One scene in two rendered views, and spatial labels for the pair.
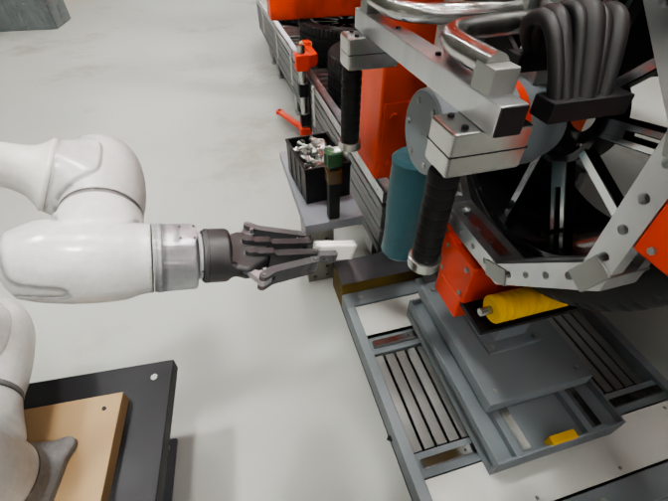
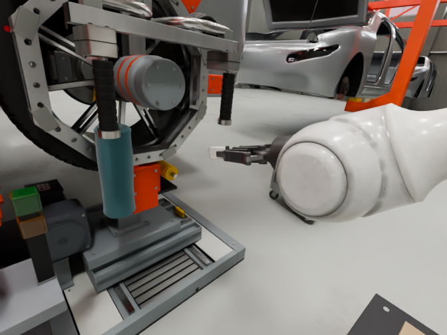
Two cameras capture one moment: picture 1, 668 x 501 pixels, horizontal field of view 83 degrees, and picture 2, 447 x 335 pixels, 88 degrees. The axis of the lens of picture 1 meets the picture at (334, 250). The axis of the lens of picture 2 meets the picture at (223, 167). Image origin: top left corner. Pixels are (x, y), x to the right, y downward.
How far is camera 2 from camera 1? 0.90 m
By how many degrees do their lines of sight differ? 95
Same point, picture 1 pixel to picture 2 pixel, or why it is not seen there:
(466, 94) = (224, 42)
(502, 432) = (185, 226)
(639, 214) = (205, 82)
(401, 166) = (127, 131)
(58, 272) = not seen: hidden behind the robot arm
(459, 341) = (143, 234)
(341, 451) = (216, 318)
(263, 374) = not seen: outside the picture
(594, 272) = (203, 109)
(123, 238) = not seen: hidden behind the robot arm
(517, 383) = (164, 215)
